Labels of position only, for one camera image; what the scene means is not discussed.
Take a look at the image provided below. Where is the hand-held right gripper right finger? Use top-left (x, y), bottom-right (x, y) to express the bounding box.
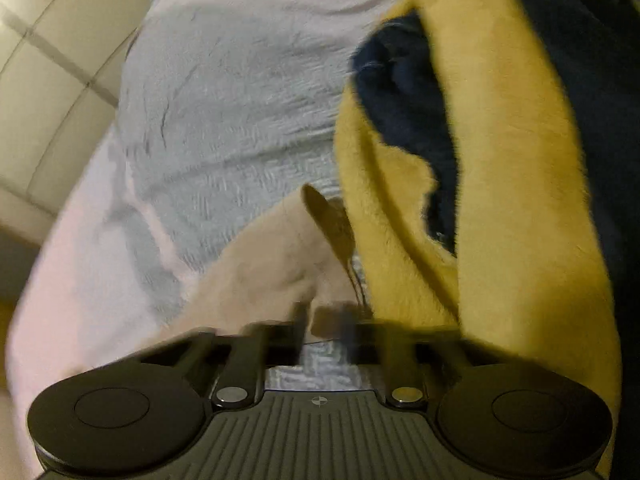
top-left (337, 302), bottom-right (506, 411)

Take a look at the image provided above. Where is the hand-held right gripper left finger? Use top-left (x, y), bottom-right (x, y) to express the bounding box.
top-left (137, 302), bottom-right (311, 411)

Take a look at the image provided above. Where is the beige garment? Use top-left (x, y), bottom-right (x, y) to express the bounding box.
top-left (162, 184), bottom-right (375, 347)

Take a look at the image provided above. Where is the yellow navy fleece garment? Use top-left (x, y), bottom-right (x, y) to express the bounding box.
top-left (332, 0), bottom-right (640, 480)

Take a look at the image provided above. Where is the pink grey bed sheet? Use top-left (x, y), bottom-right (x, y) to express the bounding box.
top-left (6, 0), bottom-right (418, 480)

